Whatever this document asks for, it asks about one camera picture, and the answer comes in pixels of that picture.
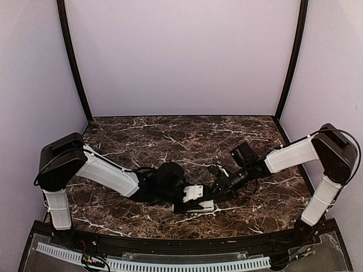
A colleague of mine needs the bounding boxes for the black front rail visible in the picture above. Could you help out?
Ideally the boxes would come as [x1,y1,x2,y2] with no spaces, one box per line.
[31,219,337,256]

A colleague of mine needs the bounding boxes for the white slotted cable duct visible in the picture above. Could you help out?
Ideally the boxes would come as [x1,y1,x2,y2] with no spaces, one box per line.
[36,242,271,271]

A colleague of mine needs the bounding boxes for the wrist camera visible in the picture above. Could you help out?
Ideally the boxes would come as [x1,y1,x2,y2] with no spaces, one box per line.
[182,184,212,203]
[207,165,229,178]

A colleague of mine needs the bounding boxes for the white battery cover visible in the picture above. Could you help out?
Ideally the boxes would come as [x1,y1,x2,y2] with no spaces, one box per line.
[199,200,214,212]

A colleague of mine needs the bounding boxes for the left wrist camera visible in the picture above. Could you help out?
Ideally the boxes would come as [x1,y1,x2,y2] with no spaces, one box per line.
[182,184,212,203]

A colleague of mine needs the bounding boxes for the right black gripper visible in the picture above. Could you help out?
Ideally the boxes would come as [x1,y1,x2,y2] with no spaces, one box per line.
[208,164,253,202]

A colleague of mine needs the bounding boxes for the black frame post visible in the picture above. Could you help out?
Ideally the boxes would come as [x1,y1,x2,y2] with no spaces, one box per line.
[56,0,93,123]
[274,0,309,121]

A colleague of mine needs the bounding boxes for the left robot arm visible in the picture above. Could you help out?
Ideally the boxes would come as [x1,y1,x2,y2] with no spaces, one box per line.
[34,133,204,247]

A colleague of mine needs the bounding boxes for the right black frame post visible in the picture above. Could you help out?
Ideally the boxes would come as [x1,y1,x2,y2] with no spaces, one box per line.
[274,0,309,121]

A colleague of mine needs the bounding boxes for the left black frame post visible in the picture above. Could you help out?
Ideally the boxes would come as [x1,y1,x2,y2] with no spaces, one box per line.
[56,0,93,123]

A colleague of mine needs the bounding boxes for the white remote control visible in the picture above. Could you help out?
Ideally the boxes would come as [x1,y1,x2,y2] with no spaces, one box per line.
[186,205,207,213]

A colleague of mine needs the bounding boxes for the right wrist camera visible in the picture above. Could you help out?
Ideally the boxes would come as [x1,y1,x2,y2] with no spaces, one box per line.
[207,165,229,178]

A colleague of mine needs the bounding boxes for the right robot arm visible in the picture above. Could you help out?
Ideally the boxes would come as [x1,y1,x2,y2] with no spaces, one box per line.
[209,123,362,246]

